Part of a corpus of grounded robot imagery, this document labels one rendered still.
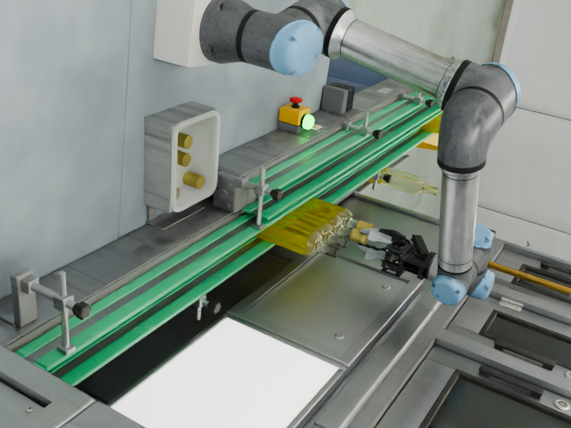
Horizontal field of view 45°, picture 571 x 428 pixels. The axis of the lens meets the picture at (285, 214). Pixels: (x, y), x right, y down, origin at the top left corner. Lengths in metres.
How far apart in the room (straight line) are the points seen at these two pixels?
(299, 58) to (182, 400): 0.75
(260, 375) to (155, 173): 0.52
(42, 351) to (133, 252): 0.36
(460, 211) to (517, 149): 6.37
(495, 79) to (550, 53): 6.08
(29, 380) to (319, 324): 0.89
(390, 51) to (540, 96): 6.16
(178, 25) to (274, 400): 0.82
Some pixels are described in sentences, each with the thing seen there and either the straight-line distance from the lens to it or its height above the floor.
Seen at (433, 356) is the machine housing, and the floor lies 1.45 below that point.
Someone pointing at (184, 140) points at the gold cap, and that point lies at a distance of 1.66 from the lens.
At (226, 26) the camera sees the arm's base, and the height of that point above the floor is 0.91.
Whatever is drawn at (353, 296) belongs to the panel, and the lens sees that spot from 1.86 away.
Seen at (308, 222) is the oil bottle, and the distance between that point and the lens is 1.86.
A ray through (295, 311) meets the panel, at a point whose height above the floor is 1.11.
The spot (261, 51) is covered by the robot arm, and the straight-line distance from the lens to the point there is 1.49.
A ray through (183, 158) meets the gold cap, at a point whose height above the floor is 0.81.
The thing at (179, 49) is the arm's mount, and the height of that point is 0.82.
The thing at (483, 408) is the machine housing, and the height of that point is 1.61.
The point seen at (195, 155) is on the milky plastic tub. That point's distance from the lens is 1.76.
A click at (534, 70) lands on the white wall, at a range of 7.61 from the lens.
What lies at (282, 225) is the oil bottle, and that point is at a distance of 1.84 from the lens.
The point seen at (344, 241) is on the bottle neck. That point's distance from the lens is 1.83.
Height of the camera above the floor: 1.77
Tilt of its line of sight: 26 degrees down
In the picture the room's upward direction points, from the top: 110 degrees clockwise
